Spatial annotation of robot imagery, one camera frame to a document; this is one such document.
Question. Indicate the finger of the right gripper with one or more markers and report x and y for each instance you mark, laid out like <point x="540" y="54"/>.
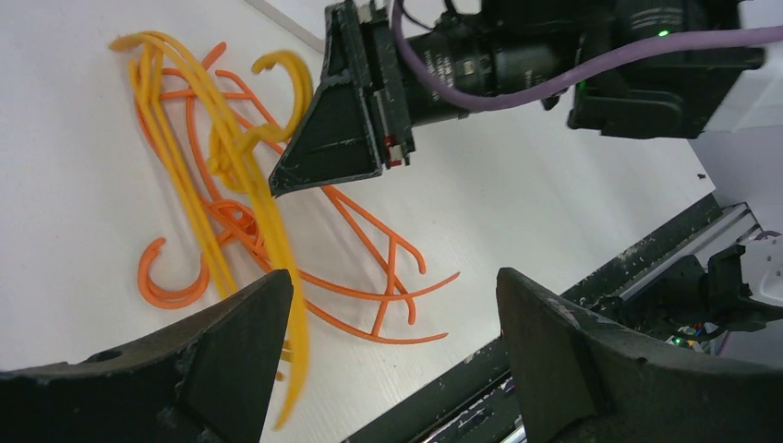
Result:
<point x="333" y="144"/>

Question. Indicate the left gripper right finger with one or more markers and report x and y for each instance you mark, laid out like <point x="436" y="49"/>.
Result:
<point x="580" y="377"/>

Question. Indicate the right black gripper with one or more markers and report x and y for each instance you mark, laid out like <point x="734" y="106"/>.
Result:
<point x="628" y="80"/>

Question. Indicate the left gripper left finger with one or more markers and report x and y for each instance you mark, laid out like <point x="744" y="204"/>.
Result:
<point x="205" y="378"/>

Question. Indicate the amber plastic hanger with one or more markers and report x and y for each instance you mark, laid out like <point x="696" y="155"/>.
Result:
<point x="223" y="193"/>

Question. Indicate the orange plastic hanger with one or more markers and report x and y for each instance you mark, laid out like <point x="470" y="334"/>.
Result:
<point x="352" y="264"/>

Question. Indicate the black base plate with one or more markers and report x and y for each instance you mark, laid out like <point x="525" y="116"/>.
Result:
<point x="704" y="274"/>

